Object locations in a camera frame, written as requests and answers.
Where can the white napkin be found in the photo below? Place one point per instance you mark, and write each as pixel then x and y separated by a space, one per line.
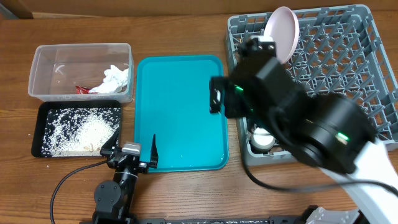
pixel 113 82

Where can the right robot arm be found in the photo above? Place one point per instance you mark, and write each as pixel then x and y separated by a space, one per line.
pixel 329 132

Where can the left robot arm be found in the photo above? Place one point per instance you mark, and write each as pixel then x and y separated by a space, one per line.
pixel 113 198

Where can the black tray bin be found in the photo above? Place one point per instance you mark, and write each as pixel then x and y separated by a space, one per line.
pixel 38 137

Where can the teal plastic tray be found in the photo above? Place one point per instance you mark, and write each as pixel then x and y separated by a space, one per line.
pixel 173 111

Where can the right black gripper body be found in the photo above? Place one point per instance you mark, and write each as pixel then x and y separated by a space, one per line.
pixel 216 96

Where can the large white plate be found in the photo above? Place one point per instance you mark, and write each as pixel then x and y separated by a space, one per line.
pixel 283 28

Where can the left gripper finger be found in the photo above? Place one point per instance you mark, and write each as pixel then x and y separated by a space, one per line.
pixel 111 144
pixel 154 157

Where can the red sauce packet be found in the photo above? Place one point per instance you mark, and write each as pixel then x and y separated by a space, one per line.
pixel 82 90

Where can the rice grains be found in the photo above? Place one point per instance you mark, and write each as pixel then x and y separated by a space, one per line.
pixel 71 132

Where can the clear plastic bin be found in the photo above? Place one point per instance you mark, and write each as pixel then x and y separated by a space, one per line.
pixel 57 71

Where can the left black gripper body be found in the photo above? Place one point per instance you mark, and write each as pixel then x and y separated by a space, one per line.
pixel 142 165

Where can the white cup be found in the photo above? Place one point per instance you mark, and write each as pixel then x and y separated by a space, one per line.
pixel 261 141

